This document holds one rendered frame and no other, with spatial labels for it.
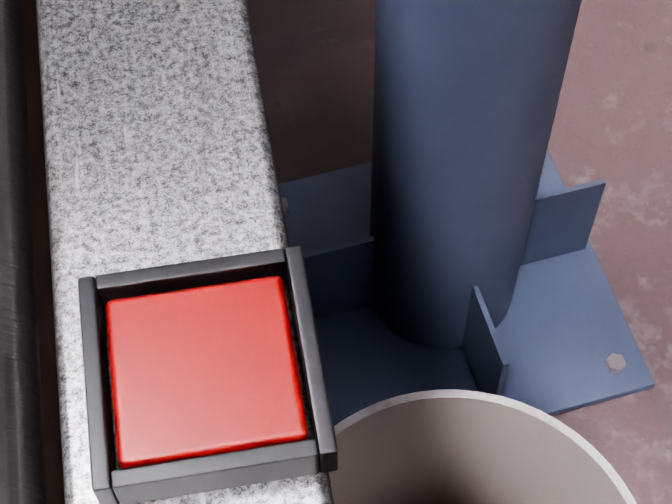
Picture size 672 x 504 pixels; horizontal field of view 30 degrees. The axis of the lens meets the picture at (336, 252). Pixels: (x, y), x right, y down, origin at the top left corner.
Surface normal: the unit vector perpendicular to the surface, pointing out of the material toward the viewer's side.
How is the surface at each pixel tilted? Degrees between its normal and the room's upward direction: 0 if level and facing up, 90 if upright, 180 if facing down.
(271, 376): 0
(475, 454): 87
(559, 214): 90
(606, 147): 0
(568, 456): 87
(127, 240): 0
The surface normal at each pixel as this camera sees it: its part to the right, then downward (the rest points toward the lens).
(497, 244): 0.49, 0.75
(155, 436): -0.01, -0.51
